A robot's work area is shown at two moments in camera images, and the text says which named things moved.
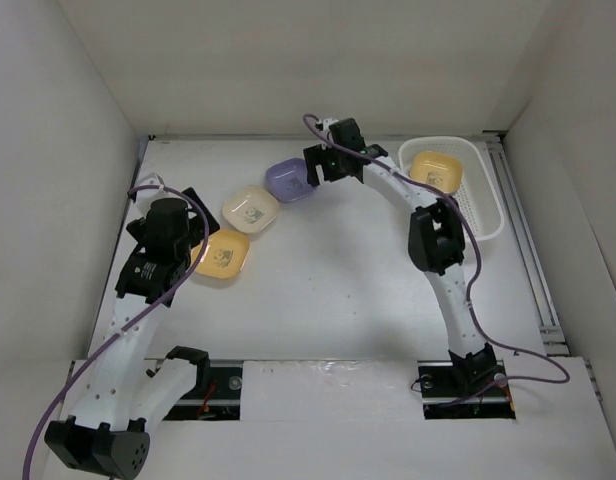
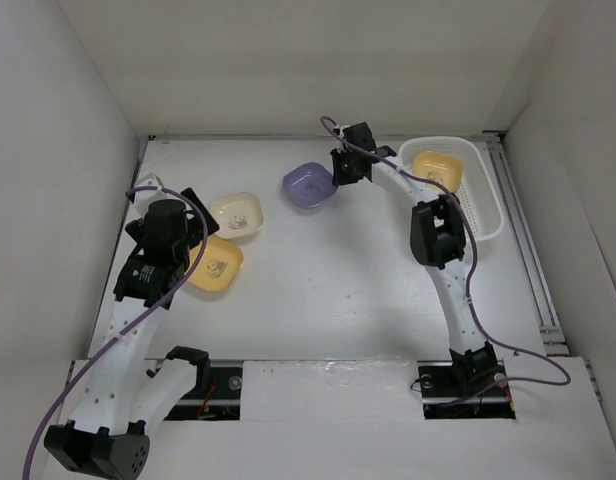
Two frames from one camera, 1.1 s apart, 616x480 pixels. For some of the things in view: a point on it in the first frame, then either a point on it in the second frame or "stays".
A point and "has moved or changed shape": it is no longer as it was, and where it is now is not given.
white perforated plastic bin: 477,193 stays
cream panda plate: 250,209 has moved or changed shape
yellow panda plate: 442,170 stays
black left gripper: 139,227 stays
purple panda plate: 287,179 has moved or changed shape
